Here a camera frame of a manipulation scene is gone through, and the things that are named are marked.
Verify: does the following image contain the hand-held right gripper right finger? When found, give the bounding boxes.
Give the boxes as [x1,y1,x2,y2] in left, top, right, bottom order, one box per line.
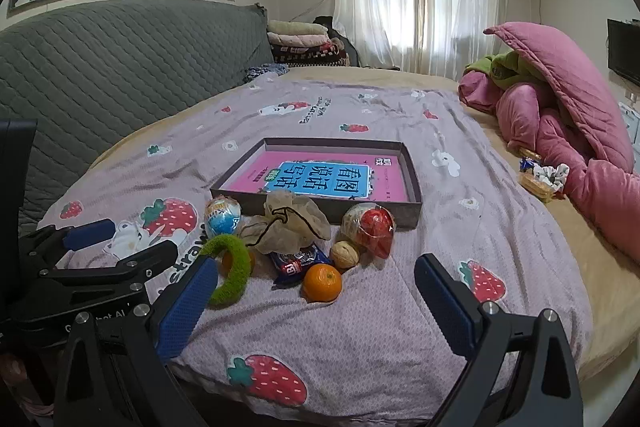
[414,253,583,427]

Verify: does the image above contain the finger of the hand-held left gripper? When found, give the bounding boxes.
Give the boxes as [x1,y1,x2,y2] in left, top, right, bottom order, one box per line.
[35,239,180,308]
[19,218,117,270]

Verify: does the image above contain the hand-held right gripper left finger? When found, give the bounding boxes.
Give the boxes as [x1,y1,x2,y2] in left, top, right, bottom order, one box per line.
[52,254,221,427]

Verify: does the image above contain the green fuzzy hair ring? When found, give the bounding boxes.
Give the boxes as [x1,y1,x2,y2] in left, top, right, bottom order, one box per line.
[202,234,252,308]

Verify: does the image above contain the orange mandarin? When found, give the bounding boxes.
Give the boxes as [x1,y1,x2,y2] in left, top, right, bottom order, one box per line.
[221,249,256,278]
[302,263,344,303]

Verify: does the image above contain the red apple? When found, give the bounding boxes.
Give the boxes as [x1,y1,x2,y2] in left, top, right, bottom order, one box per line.
[341,202,397,260]

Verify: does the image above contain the shallow grey cardboard box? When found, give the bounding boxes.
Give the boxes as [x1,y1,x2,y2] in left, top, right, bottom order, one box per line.
[209,137,424,232]

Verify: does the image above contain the blue cookie packet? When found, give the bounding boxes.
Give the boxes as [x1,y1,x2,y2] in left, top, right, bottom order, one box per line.
[267,243,333,290]

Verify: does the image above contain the beige drawstring pouch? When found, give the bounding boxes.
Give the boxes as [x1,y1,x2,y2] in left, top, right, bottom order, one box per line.
[237,189,332,255]

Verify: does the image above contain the strawberry print blanket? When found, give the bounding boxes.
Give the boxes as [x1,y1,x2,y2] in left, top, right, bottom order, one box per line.
[37,74,596,427]

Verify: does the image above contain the walnut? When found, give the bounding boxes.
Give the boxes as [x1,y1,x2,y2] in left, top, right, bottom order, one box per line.
[330,241,361,270]

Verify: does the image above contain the pink book with blue label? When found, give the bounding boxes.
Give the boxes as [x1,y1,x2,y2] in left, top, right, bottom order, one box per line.
[220,150,416,202]

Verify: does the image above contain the yellow biscuit packet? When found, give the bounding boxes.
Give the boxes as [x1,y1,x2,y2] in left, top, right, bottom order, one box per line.
[517,172,556,205]

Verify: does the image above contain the grey quilted headboard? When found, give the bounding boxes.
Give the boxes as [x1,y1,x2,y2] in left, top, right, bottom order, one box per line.
[0,2,275,228]

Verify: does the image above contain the white floral scrunchie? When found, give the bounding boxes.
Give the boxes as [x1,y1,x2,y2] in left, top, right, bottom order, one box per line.
[532,163,571,195]

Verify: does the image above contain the dark blue knit cloth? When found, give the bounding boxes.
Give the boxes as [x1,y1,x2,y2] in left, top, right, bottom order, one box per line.
[243,63,291,82]

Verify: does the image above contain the green blanket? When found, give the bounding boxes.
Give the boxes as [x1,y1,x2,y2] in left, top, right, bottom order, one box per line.
[464,52,556,95]

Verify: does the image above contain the pink quilt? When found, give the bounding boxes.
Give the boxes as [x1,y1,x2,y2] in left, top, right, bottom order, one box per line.
[458,22,640,268]

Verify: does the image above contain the dark patterned folded blanket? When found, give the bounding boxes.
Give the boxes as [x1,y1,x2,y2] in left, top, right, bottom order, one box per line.
[272,42,351,68]

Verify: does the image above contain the black cloth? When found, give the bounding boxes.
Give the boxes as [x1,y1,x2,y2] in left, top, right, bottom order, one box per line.
[314,15,361,68]

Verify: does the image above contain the pink folded blanket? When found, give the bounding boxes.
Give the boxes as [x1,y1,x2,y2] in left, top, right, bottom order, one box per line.
[269,32,332,49]

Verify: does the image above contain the cream folded blanket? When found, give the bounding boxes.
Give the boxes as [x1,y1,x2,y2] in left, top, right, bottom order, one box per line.
[269,20,329,36]

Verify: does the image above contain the black television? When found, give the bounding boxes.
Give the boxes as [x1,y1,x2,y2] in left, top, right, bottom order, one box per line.
[607,19,640,88]

